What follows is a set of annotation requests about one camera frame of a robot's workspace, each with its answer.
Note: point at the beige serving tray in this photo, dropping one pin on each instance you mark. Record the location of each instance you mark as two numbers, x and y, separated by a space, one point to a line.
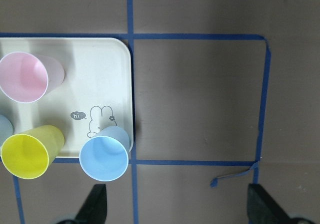
96 92

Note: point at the pink plastic cup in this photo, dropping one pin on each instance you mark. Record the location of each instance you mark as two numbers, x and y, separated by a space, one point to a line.
26 78

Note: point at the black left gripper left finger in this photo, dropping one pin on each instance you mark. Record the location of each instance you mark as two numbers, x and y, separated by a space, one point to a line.
94 209

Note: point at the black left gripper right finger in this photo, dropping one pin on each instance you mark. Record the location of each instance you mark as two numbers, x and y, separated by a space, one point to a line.
262 208

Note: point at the yellow plastic cup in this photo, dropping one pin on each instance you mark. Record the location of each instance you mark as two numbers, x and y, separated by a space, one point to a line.
28 155

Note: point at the light blue cup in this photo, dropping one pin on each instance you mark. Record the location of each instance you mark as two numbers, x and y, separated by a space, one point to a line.
6 129
105 156

